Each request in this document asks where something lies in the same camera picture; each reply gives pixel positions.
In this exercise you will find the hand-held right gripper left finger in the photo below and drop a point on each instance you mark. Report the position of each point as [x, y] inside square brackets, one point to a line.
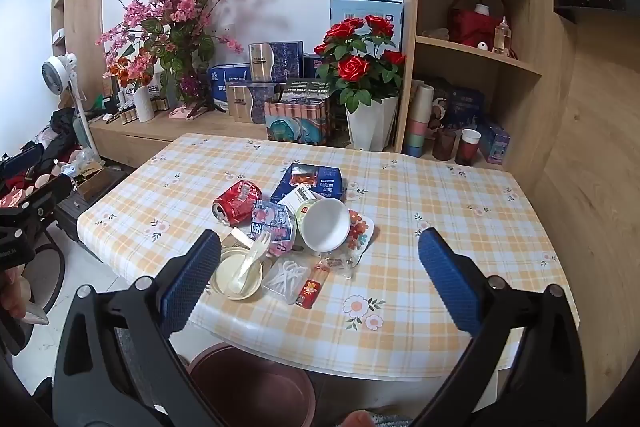
[192, 279]

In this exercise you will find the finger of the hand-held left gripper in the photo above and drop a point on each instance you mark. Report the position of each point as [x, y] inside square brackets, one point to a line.
[22, 159]
[47, 194]

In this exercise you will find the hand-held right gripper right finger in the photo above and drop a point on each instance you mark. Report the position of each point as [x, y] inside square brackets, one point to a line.
[450, 277]

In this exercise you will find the blue foil snack wrapper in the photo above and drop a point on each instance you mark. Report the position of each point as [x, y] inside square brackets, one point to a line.
[272, 222]

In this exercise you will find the dark red trash bin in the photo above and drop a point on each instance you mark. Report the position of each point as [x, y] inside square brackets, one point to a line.
[250, 387]

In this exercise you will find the blue cardboard box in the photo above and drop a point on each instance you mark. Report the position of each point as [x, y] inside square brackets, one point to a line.
[320, 179]

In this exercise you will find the person's left hand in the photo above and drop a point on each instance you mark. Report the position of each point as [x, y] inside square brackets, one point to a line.
[14, 292]

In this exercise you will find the cream round plastic lid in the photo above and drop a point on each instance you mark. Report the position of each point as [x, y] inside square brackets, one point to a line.
[227, 277]

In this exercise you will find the pile of clothes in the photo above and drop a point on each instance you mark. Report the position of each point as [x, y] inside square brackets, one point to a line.
[55, 142]

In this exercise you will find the white plastic fork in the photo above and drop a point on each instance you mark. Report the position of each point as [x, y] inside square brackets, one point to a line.
[252, 257]

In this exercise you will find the white standing fan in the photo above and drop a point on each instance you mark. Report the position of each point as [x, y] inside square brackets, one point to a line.
[59, 74]

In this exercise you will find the crushed red drink can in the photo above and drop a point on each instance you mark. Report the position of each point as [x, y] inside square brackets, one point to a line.
[240, 199]

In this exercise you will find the clear bag of cotton swabs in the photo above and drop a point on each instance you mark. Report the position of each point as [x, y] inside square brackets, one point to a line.
[287, 279]

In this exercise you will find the floral white plastic tray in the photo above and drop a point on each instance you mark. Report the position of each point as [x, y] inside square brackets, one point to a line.
[361, 232]

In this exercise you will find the clear candy wrapper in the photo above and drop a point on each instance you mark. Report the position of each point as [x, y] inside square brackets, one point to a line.
[335, 264]

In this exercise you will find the wooden sideboard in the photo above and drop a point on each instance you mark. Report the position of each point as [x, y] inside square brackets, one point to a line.
[150, 137]

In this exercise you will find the small red packet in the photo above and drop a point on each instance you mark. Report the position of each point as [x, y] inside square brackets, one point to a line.
[310, 293]

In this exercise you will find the red paper cup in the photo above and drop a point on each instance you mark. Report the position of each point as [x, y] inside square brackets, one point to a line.
[467, 149]

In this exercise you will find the white label card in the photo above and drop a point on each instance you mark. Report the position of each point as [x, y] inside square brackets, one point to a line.
[295, 198]

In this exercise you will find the brown glass cup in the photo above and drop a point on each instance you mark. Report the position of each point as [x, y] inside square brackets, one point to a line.
[444, 146]

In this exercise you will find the white ribbed vase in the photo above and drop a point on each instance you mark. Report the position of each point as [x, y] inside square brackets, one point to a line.
[144, 104]

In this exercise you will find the white paper bowl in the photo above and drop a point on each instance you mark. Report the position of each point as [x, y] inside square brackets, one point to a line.
[325, 227]

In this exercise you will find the orange flower bunch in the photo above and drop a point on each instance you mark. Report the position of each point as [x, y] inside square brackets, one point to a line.
[125, 69]

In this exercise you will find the small blue carton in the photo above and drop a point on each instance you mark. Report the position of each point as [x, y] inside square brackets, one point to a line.
[494, 144]

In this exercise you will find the grey fluffy rug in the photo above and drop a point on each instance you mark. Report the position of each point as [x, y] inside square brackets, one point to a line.
[395, 421]

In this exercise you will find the stack of pastel cups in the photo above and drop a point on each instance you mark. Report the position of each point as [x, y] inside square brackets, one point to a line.
[417, 122]

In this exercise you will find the white flower pot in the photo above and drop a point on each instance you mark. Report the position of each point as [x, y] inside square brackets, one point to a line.
[370, 124]

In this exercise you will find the dark blue gift box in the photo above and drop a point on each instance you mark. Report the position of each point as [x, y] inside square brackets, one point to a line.
[465, 104]

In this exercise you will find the silver blue gift box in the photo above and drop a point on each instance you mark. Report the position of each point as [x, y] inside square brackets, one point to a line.
[250, 104]
[275, 62]

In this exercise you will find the wooden shelf unit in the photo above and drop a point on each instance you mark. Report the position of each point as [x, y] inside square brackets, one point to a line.
[550, 107]

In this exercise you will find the blue white box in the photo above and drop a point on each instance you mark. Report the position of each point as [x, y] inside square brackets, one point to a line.
[225, 79]

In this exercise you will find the black flat box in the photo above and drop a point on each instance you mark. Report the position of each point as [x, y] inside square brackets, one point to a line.
[305, 89]

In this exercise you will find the red rose plant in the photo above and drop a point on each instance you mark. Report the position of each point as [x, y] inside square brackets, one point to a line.
[352, 69]

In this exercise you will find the clear perfume bottle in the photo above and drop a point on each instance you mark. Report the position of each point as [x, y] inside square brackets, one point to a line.
[501, 38]

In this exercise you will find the red basket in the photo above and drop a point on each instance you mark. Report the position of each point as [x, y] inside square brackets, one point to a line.
[472, 27]

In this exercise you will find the large light blue box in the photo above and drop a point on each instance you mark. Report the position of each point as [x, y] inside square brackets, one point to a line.
[360, 9]

